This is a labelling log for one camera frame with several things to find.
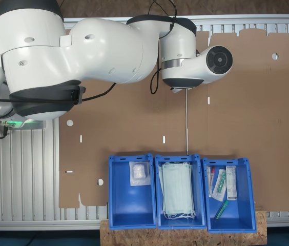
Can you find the clear bag of cotton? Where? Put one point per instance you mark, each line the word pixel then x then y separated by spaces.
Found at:
pixel 139 173

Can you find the blue bin with cotton bag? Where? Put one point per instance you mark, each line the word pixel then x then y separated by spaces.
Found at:
pixel 131 205

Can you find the brown cardboard sheet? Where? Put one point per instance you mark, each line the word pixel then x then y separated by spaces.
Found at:
pixel 262 102
pixel 134 115

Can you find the red-capped tube packet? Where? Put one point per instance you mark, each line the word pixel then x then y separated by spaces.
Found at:
pixel 210 182

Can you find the stack of white masks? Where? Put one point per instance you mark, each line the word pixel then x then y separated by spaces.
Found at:
pixel 177 189

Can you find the green needle clear packet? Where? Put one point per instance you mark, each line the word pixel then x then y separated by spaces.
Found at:
pixel 220 184

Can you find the white printed long packet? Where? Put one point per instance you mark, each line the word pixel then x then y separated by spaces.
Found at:
pixel 231 182

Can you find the green syringe tube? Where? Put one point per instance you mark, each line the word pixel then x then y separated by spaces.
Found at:
pixel 222 210

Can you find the blue bin with masks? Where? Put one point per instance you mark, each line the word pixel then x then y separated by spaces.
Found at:
pixel 177 224

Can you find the blue bin with small packets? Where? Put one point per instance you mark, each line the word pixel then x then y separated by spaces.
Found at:
pixel 242 215

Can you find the chipboard wooden block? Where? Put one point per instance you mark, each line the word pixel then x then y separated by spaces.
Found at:
pixel 185 237

